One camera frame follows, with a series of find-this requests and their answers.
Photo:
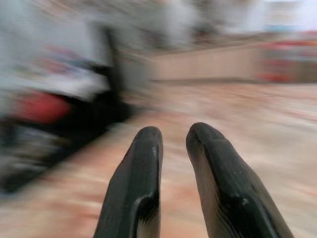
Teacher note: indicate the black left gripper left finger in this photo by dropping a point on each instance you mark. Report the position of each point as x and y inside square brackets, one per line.
[138, 173]

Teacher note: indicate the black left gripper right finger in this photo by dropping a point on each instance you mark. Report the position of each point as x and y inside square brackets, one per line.
[223, 178]

